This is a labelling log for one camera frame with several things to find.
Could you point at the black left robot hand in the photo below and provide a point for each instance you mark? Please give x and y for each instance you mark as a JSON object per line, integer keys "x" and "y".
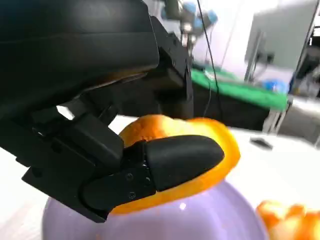
{"x": 75, "y": 57}

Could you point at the orange white toy bread roll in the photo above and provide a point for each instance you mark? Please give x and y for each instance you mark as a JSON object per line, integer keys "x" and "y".
{"x": 292, "y": 220}
{"x": 152, "y": 125}

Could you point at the green table cloth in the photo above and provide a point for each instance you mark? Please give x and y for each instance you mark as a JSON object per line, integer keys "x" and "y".
{"x": 250, "y": 93}

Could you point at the lilac plate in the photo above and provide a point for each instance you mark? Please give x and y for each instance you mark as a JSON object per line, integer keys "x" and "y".
{"x": 175, "y": 221}

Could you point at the grey workshop cabinet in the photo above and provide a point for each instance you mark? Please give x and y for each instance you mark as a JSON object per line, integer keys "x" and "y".
{"x": 275, "y": 37}

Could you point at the black table grommet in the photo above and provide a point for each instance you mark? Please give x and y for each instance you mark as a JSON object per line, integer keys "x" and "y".
{"x": 261, "y": 143}

